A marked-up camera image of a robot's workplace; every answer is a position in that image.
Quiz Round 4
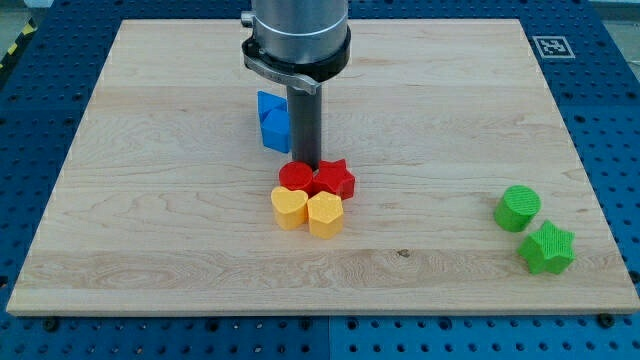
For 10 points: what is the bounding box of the blue block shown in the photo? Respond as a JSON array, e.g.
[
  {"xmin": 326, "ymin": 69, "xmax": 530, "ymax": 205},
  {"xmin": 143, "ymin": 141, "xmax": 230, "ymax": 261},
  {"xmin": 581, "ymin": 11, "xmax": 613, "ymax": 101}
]
[{"xmin": 257, "ymin": 91, "xmax": 291, "ymax": 153}]

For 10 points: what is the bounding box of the yellow pentagon block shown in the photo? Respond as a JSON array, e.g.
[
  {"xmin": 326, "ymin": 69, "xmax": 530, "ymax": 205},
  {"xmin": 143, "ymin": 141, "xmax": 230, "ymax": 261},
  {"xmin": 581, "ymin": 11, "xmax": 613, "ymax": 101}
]
[{"xmin": 307, "ymin": 191, "xmax": 344, "ymax": 239}]

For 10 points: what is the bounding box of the green cylinder block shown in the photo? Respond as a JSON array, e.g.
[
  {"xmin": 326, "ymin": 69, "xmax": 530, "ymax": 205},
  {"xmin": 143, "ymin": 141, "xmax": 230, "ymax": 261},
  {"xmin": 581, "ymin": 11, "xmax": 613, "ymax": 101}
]
[{"xmin": 494, "ymin": 185, "xmax": 542, "ymax": 232}]

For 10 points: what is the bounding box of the green star block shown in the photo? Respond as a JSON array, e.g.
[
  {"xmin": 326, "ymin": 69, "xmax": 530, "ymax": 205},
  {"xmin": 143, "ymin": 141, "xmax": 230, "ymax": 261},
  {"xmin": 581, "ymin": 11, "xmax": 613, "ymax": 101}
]
[{"xmin": 517, "ymin": 220, "xmax": 575, "ymax": 274}]

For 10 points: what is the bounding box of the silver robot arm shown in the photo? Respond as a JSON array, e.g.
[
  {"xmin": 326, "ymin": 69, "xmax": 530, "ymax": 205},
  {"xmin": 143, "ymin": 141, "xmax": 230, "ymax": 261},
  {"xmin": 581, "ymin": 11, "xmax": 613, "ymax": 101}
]
[{"xmin": 241, "ymin": 0, "xmax": 348, "ymax": 64}]

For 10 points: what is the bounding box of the white fiducial marker tag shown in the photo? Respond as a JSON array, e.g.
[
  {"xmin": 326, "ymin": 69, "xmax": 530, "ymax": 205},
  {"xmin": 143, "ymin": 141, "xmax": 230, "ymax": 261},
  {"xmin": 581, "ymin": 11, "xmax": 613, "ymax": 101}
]
[{"xmin": 532, "ymin": 35, "xmax": 575, "ymax": 59}]

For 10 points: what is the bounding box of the red star block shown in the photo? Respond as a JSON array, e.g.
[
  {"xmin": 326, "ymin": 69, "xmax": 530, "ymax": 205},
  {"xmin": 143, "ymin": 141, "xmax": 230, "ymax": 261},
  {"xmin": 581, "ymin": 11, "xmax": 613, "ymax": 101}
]
[{"xmin": 312, "ymin": 159, "xmax": 356, "ymax": 200}]

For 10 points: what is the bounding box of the wooden board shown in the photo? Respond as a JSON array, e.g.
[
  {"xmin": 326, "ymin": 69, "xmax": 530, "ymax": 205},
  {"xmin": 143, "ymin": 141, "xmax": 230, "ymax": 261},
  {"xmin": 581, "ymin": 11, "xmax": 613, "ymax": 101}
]
[{"xmin": 7, "ymin": 19, "xmax": 639, "ymax": 317}]

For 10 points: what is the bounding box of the red cylinder block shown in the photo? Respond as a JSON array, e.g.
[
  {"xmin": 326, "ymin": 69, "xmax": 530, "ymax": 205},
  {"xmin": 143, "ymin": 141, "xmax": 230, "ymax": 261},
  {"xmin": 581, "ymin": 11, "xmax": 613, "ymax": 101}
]
[{"xmin": 278, "ymin": 161, "xmax": 314, "ymax": 195}]

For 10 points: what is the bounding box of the yellow heart block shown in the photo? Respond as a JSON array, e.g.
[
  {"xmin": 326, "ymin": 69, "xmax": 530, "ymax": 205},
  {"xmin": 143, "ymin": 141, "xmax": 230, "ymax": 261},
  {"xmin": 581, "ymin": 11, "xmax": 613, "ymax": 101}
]
[{"xmin": 270, "ymin": 186, "xmax": 309, "ymax": 230}]

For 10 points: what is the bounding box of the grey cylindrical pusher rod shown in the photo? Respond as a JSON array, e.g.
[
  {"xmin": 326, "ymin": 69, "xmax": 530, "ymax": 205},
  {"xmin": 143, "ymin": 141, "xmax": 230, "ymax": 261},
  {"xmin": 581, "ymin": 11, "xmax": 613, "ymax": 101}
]
[{"xmin": 286, "ymin": 87, "xmax": 322, "ymax": 170}]

